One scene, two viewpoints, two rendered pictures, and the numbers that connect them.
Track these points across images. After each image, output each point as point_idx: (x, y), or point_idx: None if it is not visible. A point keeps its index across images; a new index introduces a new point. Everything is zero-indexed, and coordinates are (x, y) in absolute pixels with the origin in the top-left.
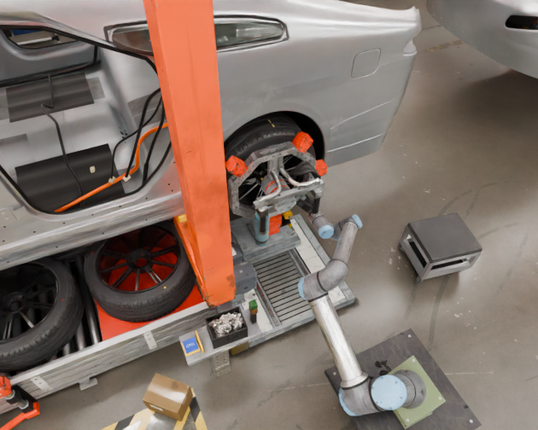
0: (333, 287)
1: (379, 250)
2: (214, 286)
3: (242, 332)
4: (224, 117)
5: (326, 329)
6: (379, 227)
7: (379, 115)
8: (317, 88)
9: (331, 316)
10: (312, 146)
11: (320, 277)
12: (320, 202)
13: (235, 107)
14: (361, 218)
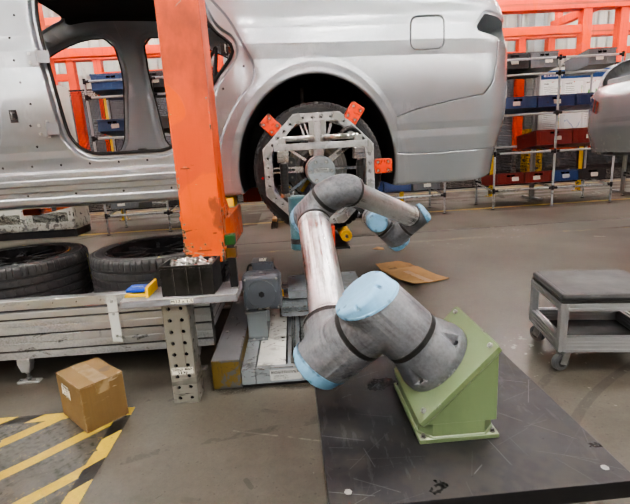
0: (331, 194)
1: (498, 336)
2: (192, 211)
3: (203, 273)
4: (261, 64)
5: (306, 245)
6: (506, 320)
7: (465, 115)
8: (368, 52)
9: (319, 230)
10: (373, 135)
11: (316, 184)
12: (427, 298)
13: (273, 55)
14: (480, 312)
